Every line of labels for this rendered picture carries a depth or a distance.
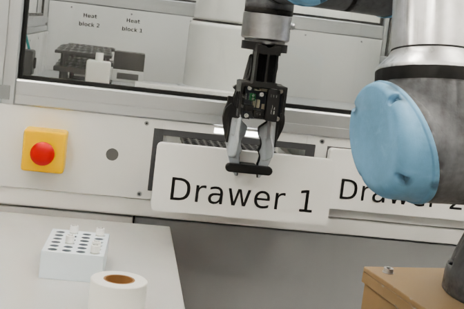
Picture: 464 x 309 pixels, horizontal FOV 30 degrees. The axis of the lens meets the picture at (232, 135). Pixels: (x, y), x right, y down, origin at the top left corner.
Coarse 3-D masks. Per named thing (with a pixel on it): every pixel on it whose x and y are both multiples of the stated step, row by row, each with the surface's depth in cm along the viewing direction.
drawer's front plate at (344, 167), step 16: (336, 160) 156; (352, 160) 156; (336, 176) 156; (352, 176) 157; (336, 192) 157; (352, 192) 157; (368, 192) 157; (336, 208) 157; (352, 208) 157; (368, 208) 158; (384, 208) 158; (400, 208) 158; (416, 208) 159; (432, 208) 159; (448, 208) 160
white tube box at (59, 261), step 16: (48, 240) 121; (64, 240) 122; (80, 240) 123; (48, 256) 116; (64, 256) 116; (80, 256) 116; (96, 256) 116; (48, 272) 116; (64, 272) 116; (80, 272) 116; (96, 272) 116
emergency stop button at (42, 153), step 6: (36, 144) 144; (42, 144) 144; (48, 144) 145; (30, 150) 144; (36, 150) 144; (42, 150) 144; (48, 150) 144; (54, 150) 145; (30, 156) 144; (36, 156) 144; (42, 156) 144; (48, 156) 144; (54, 156) 145; (36, 162) 144; (42, 162) 144; (48, 162) 145
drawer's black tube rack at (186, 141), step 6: (180, 138) 168; (186, 138) 167; (192, 144) 159; (198, 144) 160; (204, 144) 161; (210, 144) 163; (216, 144) 163; (222, 144) 165; (246, 144) 169; (252, 150) 161
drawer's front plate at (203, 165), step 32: (160, 160) 137; (192, 160) 138; (224, 160) 138; (256, 160) 139; (288, 160) 140; (320, 160) 140; (160, 192) 138; (192, 192) 139; (224, 192) 139; (256, 192) 140; (288, 192) 140; (320, 192) 141; (320, 224) 142
